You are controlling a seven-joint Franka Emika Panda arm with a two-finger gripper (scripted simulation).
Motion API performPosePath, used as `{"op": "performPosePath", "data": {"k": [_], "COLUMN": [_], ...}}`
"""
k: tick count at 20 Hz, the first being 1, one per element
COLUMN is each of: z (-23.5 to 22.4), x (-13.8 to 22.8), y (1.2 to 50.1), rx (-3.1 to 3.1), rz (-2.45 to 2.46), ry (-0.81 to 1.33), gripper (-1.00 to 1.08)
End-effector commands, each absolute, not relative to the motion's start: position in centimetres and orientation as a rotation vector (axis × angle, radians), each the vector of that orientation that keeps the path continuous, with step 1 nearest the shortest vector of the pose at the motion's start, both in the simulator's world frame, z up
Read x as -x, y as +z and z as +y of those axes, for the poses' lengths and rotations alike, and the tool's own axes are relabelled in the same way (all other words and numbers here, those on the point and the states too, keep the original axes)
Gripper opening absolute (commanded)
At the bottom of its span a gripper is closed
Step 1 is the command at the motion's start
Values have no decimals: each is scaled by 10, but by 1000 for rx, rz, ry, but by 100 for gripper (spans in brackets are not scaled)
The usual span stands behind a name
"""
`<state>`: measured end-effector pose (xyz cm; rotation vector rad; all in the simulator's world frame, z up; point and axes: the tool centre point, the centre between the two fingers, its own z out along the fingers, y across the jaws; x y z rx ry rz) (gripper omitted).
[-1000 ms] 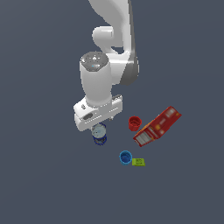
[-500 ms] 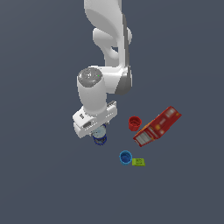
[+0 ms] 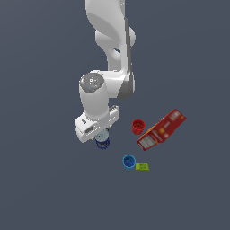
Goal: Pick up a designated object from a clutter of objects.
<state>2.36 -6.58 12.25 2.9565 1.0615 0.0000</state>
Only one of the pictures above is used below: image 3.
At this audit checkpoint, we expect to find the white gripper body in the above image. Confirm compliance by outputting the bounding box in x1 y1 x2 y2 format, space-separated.
74 104 120 144

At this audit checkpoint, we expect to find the dark blue can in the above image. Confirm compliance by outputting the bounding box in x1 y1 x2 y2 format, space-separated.
94 128 111 150

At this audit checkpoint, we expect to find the red cup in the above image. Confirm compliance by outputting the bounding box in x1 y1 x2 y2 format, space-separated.
131 119 146 136

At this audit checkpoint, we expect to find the blue cup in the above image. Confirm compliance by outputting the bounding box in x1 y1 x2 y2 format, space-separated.
121 154 137 170

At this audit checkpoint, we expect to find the small green box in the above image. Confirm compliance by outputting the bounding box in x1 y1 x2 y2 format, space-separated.
135 162 150 172

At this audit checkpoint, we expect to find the red cracker box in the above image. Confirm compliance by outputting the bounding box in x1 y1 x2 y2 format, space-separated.
137 108 188 152

